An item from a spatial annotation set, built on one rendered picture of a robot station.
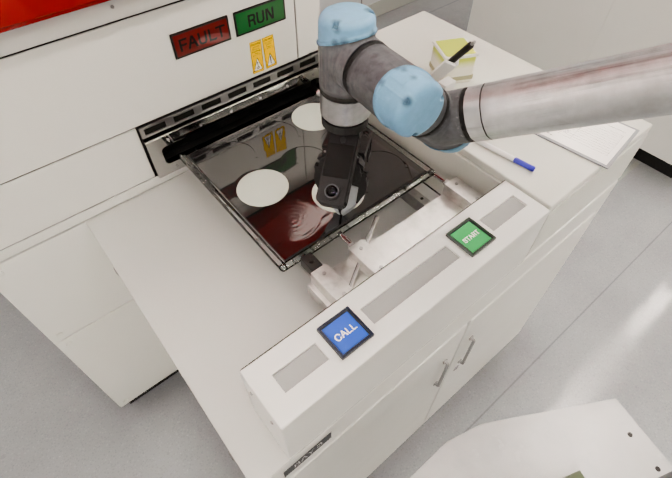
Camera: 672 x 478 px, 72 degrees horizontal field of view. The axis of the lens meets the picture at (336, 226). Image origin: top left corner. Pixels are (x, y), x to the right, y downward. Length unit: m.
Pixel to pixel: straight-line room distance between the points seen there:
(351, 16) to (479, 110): 0.20
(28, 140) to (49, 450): 1.12
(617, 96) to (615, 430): 0.49
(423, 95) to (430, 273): 0.29
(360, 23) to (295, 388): 0.46
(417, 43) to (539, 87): 0.63
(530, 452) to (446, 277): 0.27
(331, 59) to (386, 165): 0.37
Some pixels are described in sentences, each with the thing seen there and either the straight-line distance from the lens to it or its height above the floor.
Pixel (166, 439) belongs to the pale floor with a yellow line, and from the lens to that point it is 1.68.
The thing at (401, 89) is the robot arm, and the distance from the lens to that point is 0.54.
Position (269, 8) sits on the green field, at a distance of 1.02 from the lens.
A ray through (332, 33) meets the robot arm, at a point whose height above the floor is 1.25.
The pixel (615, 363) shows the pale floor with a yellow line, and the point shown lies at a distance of 1.93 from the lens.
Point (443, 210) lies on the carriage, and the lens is 0.90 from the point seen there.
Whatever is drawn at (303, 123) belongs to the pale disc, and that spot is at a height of 0.90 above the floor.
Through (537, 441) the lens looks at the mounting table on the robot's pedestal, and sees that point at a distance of 0.80.
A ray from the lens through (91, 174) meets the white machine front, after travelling 1.01.
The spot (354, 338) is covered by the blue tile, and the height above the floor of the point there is 0.96.
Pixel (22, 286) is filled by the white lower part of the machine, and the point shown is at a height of 0.74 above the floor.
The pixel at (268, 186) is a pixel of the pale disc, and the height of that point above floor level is 0.90.
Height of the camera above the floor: 1.54
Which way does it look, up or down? 50 degrees down
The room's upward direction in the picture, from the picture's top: straight up
